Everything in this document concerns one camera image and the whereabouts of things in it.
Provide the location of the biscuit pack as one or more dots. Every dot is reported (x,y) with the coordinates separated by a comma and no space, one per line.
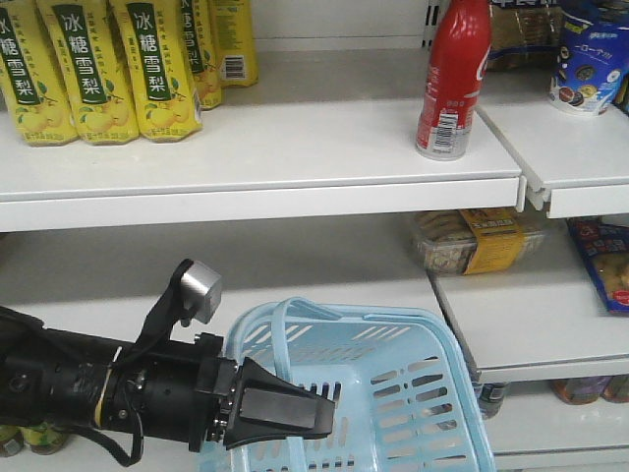
(523,34)

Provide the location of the red coke bottle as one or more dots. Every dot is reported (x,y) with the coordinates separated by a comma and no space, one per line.
(457,66)

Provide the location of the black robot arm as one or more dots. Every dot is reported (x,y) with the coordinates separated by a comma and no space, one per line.
(104,390)

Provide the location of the blue snack bag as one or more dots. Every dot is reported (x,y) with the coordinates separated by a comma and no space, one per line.
(603,249)

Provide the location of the blue cookie cup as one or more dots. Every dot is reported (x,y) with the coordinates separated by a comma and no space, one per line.
(591,59)

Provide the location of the clear biscuit box yellow label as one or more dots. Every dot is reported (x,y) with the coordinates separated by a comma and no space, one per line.
(474,240)

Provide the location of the yellow pear drink bottle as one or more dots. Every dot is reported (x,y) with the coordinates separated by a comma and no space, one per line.
(232,27)
(93,65)
(198,39)
(165,95)
(31,81)

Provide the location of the white metal shelf unit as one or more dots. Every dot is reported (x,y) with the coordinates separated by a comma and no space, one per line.
(301,185)

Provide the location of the light blue plastic basket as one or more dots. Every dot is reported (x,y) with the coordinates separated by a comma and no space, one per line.
(404,398)

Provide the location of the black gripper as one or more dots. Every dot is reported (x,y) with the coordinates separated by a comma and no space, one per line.
(174,390)

